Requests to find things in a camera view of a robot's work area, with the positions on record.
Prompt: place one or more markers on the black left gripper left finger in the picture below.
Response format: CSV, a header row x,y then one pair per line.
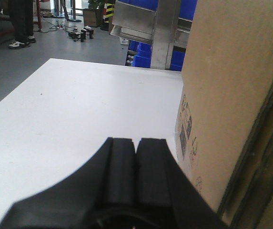
x,y
66,204

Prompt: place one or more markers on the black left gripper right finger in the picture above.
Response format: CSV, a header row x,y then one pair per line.
x,y
163,185

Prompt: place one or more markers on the brown cardboard box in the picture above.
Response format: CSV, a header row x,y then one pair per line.
x,y
224,129

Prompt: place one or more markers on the stainless steel shelf rack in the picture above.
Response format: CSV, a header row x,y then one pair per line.
x,y
162,28

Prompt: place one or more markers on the black devices on floor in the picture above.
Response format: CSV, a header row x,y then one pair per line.
x,y
81,35

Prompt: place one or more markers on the potted plant brown planter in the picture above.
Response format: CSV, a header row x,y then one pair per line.
x,y
93,14

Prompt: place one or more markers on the blue plastic storage bins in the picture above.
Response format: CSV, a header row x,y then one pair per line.
x,y
143,51

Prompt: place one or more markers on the standing person dark trousers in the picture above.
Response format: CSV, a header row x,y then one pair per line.
x,y
21,17

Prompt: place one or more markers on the yellow black striped post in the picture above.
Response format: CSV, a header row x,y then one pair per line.
x,y
108,10

